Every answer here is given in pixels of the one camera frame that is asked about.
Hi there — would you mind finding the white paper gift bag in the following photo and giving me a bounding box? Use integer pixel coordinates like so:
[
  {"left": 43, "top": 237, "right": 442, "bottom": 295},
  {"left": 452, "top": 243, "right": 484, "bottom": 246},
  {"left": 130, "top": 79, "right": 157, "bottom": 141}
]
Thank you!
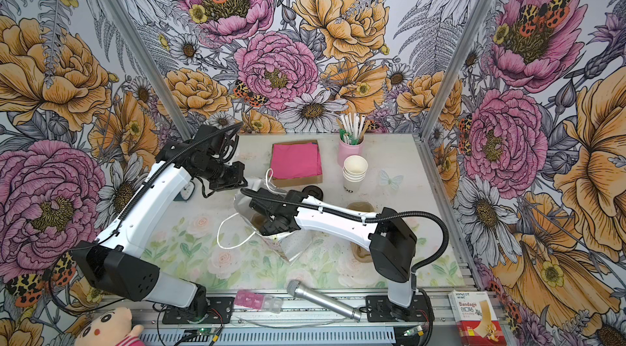
[{"left": 234, "top": 168, "right": 313, "bottom": 264}]

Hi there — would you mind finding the pink straw holder cup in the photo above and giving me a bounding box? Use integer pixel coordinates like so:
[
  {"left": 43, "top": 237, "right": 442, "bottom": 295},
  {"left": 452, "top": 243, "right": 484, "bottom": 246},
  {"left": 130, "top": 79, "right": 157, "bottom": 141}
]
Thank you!
[{"left": 337, "top": 140, "right": 364, "bottom": 167}]

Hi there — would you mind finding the brown pulp cup carrier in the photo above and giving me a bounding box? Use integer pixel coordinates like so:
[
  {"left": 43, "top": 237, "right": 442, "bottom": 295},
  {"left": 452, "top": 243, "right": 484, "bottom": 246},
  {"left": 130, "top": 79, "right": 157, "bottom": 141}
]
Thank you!
[{"left": 347, "top": 202, "right": 375, "bottom": 263}]

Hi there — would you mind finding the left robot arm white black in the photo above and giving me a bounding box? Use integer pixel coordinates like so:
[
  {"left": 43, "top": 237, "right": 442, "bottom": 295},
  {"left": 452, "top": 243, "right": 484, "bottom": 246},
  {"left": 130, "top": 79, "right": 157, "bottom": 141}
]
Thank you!
[{"left": 72, "top": 123, "right": 248, "bottom": 320}]

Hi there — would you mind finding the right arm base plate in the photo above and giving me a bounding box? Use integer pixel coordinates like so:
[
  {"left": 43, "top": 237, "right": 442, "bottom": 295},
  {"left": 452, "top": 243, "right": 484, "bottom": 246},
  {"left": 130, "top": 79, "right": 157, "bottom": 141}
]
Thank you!
[{"left": 365, "top": 295, "right": 433, "bottom": 323}]

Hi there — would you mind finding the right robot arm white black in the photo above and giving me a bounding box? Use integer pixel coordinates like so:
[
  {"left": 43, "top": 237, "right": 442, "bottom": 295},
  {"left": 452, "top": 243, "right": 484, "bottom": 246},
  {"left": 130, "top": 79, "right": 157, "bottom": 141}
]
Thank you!
[{"left": 241, "top": 188, "right": 449, "bottom": 322}]

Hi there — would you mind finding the plush doll toy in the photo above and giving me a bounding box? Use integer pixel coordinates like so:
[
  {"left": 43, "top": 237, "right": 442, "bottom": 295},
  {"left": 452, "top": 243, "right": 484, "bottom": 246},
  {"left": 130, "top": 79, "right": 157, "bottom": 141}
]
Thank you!
[{"left": 74, "top": 307, "right": 145, "bottom": 346}]

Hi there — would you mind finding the bandage box red white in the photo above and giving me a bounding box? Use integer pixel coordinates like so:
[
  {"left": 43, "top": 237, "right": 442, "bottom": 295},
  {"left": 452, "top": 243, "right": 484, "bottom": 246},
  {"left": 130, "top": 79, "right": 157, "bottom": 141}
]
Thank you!
[{"left": 448, "top": 291, "right": 508, "bottom": 346}]

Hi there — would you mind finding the pink plastic clip box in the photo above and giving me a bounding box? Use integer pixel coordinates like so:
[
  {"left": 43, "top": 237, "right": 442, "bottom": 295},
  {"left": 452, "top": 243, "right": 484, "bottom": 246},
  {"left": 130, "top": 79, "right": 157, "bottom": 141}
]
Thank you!
[{"left": 234, "top": 290, "right": 283, "bottom": 314}]

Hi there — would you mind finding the stack of white paper cups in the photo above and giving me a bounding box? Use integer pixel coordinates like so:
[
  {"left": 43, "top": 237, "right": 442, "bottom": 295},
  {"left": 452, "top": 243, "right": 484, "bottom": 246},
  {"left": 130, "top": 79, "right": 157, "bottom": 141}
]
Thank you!
[{"left": 342, "top": 155, "right": 368, "bottom": 194}]

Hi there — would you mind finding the brown cardboard napkin tray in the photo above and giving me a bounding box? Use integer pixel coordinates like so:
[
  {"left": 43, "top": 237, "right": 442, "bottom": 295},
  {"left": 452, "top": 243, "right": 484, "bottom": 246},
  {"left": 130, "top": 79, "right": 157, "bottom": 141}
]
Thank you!
[{"left": 272, "top": 140, "right": 323, "bottom": 188}]

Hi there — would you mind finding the teal alarm clock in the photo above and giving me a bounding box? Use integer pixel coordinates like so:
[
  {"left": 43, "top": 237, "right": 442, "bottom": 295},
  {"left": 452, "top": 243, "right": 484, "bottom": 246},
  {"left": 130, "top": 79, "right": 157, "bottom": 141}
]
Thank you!
[{"left": 179, "top": 181, "right": 196, "bottom": 202}]

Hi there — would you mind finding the pink napkin stack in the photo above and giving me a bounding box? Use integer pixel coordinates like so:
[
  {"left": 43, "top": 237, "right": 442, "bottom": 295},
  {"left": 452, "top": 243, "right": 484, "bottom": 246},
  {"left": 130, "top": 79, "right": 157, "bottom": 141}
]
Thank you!
[{"left": 270, "top": 142, "right": 322, "bottom": 180}]

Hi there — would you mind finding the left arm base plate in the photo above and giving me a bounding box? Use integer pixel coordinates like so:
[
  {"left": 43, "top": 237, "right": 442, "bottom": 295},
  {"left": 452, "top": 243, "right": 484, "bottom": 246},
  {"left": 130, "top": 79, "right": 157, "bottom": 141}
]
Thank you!
[{"left": 162, "top": 296, "right": 234, "bottom": 325}]

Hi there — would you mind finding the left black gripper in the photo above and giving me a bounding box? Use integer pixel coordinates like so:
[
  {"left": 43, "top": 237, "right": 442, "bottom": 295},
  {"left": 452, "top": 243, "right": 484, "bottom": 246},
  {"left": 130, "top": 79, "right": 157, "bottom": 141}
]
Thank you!
[{"left": 196, "top": 158, "right": 246, "bottom": 192}]

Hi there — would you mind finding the silver microphone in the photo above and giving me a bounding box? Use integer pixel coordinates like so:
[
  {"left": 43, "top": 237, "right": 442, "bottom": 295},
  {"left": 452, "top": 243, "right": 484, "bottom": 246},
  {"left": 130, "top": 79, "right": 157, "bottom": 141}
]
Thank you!
[{"left": 286, "top": 280, "right": 362, "bottom": 322}]

